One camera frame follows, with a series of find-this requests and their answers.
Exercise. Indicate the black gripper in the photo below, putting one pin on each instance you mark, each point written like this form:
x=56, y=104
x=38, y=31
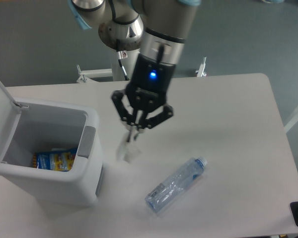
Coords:
x=146, y=92

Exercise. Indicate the clear plastic water bottle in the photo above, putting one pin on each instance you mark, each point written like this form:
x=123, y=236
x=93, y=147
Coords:
x=175, y=184

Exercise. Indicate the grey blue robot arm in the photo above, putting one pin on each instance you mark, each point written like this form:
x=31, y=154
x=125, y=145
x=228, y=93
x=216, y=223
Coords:
x=148, y=9

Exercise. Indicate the white plastic trash can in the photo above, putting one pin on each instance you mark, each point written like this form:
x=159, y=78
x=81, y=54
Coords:
x=28, y=126

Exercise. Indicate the blue snack wrapper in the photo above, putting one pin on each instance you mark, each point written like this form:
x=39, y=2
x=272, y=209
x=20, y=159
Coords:
x=61, y=160

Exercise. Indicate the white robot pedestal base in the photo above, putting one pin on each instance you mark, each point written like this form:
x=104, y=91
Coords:
x=127, y=35

